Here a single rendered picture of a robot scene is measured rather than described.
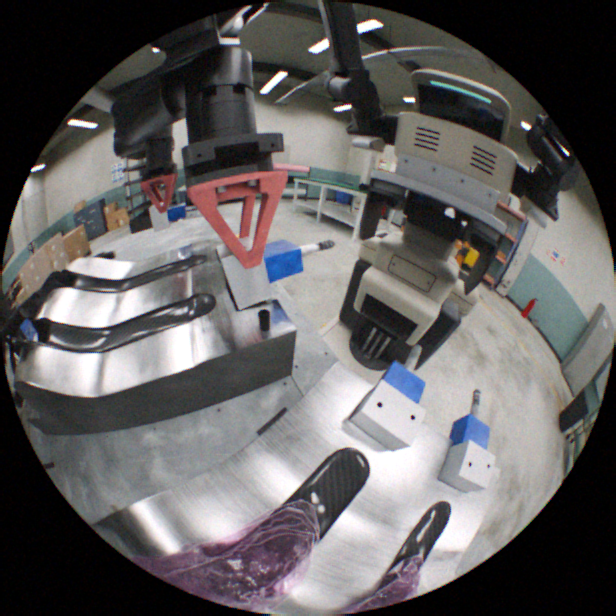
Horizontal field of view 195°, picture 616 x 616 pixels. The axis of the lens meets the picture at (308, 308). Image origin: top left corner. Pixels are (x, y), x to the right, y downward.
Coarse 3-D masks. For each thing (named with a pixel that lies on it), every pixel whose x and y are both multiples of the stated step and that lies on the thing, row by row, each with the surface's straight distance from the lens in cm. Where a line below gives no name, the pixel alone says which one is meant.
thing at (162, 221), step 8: (152, 208) 44; (168, 208) 44; (176, 208) 43; (184, 208) 43; (192, 208) 45; (152, 216) 44; (160, 216) 44; (168, 216) 44; (176, 216) 44; (184, 216) 44; (152, 224) 44; (160, 224) 44; (168, 224) 44
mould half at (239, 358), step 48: (144, 288) 28; (192, 288) 23; (192, 336) 17; (240, 336) 16; (288, 336) 16; (48, 384) 25; (96, 384) 22; (144, 384) 18; (192, 384) 18; (240, 384) 20; (48, 432) 46; (96, 432) 32
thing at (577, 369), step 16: (592, 320) 599; (608, 320) 588; (592, 336) 570; (608, 336) 602; (576, 352) 576; (592, 352) 587; (608, 352) 622; (560, 368) 593; (576, 368) 583; (592, 368) 609; (576, 384) 608
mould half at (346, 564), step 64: (320, 384) 17; (256, 448) 15; (320, 448) 16; (384, 448) 18; (448, 448) 22; (128, 512) 16; (192, 512) 14; (256, 512) 15; (384, 512) 18; (320, 576) 16; (448, 576) 27
